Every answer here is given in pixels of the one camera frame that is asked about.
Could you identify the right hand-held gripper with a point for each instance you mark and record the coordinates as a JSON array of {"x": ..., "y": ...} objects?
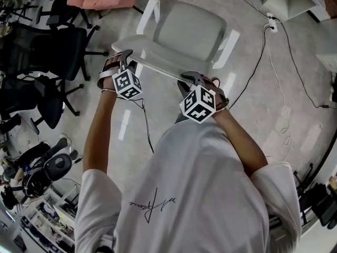
[{"x": 198, "y": 104}]

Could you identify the white shelf unit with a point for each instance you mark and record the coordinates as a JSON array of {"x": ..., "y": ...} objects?
[{"x": 71, "y": 194}]

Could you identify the person's right hand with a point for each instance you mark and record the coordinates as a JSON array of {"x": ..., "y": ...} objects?
[{"x": 221, "y": 99}]

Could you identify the white power strip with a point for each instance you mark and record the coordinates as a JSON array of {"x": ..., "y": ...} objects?
[{"x": 272, "y": 22}]

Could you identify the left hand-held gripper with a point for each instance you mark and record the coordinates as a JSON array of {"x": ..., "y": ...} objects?
[{"x": 127, "y": 84}]

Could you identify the person's white shirt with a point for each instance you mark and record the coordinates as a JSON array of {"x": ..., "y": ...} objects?
[{"x": 189, "y": 188}]

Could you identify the person's left forearm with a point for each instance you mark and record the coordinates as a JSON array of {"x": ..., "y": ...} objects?
[{"x": 98, "y": 130}]

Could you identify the person's left hand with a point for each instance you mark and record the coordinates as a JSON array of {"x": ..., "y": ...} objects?
[{"x": 108, "y": 62}]

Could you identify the white chair with grey seat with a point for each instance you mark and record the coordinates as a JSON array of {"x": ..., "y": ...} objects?
[{"x": 189, "y": 28}]

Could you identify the person's right forearm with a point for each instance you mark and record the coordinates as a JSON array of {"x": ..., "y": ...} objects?
[{"x": 239, "y": 141}]

